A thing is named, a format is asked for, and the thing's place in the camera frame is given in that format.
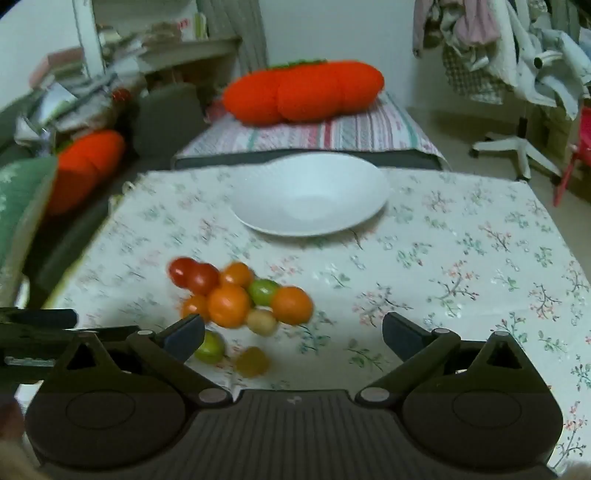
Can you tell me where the white shelf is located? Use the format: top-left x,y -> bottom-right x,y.
139,36 -> 244,88

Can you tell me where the pile of papers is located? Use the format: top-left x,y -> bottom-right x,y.
14,28 -> 148,144

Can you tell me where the white plate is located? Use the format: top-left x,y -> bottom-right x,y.
229,153 -> 391,237

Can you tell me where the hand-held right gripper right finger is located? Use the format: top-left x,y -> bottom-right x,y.
355,312 -> 548,407

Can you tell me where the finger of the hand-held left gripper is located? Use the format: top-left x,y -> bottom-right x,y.
0,329 -> 77,357
0,308 -> 78,329

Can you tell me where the striped pillow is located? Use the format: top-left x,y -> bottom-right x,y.
178,92 -> 446,160

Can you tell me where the green lime fruit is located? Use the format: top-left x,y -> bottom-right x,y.
194,330 -> 227,364

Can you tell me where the grey curtain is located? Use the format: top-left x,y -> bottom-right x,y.
196,0 -> 269,77

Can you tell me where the green cushion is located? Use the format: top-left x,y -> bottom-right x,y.
0,157 -> 58,282

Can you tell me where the large orange cherry tomato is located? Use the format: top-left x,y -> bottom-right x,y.
207,284 -> 251,329

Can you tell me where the large orange plush cushion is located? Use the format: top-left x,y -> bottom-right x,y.
223,59 -> 385,125

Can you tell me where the red cherry tomato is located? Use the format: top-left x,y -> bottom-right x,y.
168,257 -> 197,289
187,262 -> 221,296

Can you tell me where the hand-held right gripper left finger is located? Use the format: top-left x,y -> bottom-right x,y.
41,314 -> 232,407

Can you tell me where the pale yellow cherry tomato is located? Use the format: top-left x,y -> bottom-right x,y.
246,308 -> 279,337

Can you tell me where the red plastic chair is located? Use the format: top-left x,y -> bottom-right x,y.
553,106 -> 591,207

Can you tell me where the white office chair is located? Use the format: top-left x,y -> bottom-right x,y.
472,46 -> 591,182

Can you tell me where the floral tablecloth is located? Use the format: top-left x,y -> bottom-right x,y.
14,166 -> 591,476

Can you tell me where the pile of clothes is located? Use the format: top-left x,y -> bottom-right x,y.
412,0 -> 591,121

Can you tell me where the grey sofa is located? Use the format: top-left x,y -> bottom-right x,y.
0,83 -> 208,305

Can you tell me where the green cherry tomato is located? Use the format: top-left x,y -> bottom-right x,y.
248,279 -> 279,308

